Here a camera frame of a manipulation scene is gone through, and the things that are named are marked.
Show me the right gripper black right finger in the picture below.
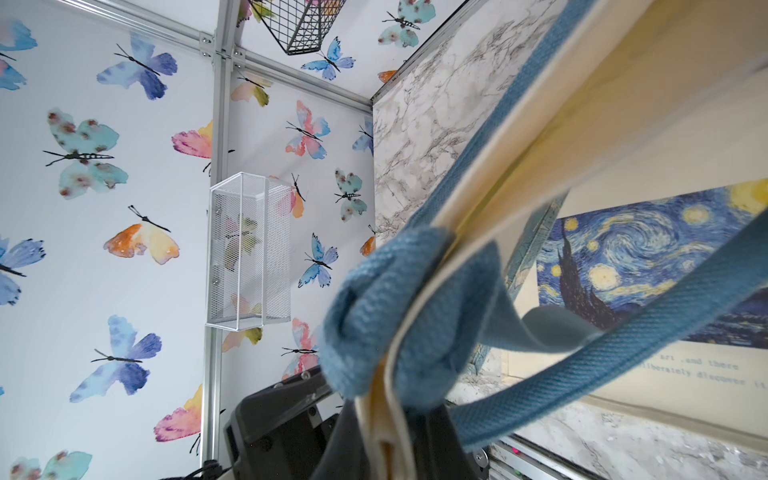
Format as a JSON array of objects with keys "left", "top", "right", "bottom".
[{"left": 410, "top": 405, "right": 479, "bottom": 480}]

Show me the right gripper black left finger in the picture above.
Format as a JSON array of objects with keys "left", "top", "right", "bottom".
[{"left": 310, "top": 401, "right": 371, "bottom": 480}]

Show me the starry night canvas tote bag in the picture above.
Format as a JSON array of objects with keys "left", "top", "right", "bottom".
[{"left": 500, "top": 59, "right": 768, "bottom": 442}]

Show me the blue handled canvas tote bag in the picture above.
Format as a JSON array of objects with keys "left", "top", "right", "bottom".
[{"left": 320, "top": 1, "right": 767, "bottom": 479}]

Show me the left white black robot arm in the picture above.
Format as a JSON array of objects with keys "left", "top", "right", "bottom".
[{"left": 185, "top": 366, "right": 339, "bottom": 479}]

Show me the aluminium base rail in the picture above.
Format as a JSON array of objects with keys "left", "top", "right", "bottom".
[{"left": 485, "top": 435, "right": 602, "bottom": 480}]

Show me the white mesh wall basket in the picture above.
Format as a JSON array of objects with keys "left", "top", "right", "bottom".
[{"left": 206, "top": 172, "right": 293, "bottom": 332}]

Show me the black wire wall basket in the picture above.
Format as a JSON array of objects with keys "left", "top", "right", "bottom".
[{"left": 249, "top": 0, "right": 345, "bottom": 56}]

